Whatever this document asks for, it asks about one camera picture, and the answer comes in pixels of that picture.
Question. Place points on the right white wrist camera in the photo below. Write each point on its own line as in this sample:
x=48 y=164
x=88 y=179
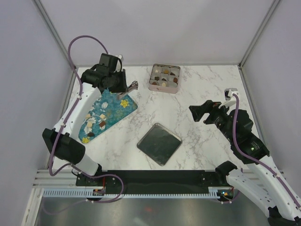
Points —
x=230 y=100

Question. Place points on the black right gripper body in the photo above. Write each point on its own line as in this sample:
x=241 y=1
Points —
x=217 y=116

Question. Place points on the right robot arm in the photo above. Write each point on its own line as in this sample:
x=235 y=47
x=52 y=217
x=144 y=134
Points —
x=276 y=199

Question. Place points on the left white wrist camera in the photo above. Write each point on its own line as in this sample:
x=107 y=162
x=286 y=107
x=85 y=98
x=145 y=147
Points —
x=119 y=63

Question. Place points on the metal tongs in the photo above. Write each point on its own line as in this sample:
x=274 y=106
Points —
x=132 y=87

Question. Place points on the slotted cable duct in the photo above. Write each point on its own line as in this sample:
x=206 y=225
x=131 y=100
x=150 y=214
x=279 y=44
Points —
x=211 y=193

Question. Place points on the milk cube chocolate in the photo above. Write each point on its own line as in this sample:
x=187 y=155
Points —
x=102 y=124

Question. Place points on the square tin lid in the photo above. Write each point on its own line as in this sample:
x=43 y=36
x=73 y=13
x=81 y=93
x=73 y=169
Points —
x=159 y=144

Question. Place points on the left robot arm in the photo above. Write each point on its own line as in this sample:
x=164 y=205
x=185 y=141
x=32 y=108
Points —
x=61 y=140

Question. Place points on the teal floral tray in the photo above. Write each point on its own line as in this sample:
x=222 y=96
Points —
x=114 y=110

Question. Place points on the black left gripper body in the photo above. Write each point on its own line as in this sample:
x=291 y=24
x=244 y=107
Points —
x=118 y=83

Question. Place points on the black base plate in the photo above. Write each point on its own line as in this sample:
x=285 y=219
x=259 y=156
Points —
x=168 y=181

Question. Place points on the white rounded chocolate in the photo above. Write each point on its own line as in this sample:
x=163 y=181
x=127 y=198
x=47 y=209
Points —
x=89 y=124

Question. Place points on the pink chocolate tin box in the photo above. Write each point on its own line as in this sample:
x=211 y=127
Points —
x=171 y=87

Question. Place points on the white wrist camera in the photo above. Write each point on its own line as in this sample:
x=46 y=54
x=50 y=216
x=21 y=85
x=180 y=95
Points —
x=230 y=100
x=119 y=63

